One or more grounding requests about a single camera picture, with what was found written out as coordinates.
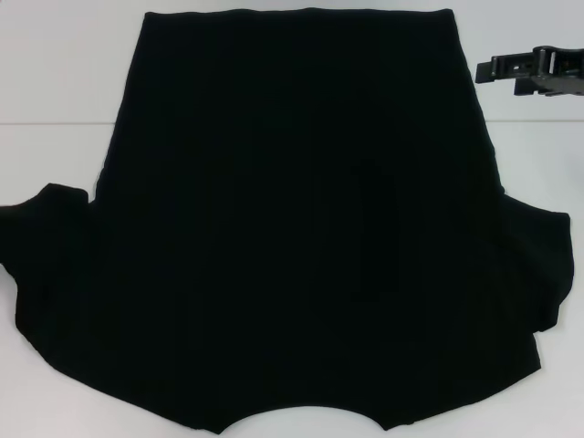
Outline black t-shirt with FREE print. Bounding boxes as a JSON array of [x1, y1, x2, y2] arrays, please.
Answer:
[[0, 6, 574, 434]]

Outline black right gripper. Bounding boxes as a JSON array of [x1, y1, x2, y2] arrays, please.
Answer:
[[474, 44, 584, 98]]

